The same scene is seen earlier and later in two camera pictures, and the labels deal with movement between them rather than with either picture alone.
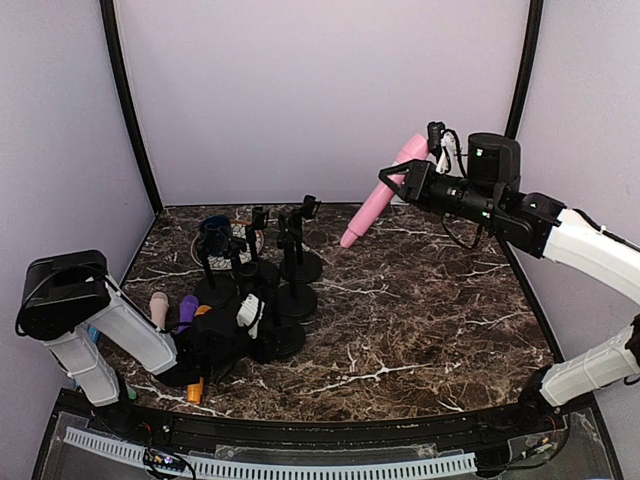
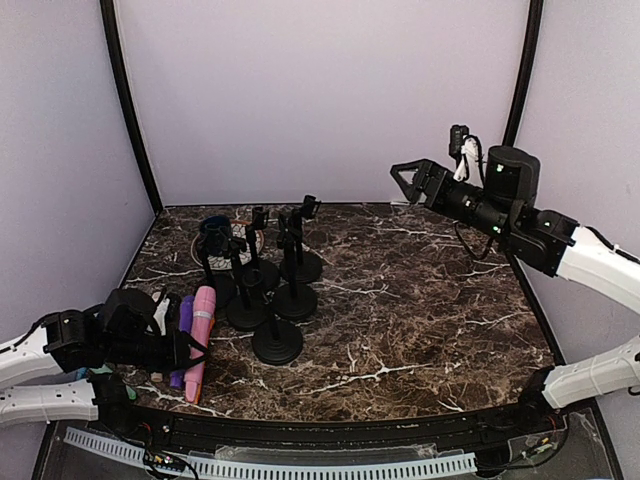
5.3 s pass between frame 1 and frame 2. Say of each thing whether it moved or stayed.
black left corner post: stayed
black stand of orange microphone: stayed
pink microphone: moved
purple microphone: stayed
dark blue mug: stayed
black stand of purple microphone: moved
